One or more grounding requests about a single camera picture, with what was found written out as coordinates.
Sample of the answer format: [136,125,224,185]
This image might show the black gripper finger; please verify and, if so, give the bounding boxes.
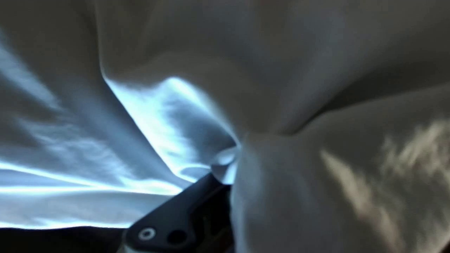
[123,171,235,253]

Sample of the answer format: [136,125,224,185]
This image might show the grey cloth garment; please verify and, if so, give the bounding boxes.
[0,0,450,253]

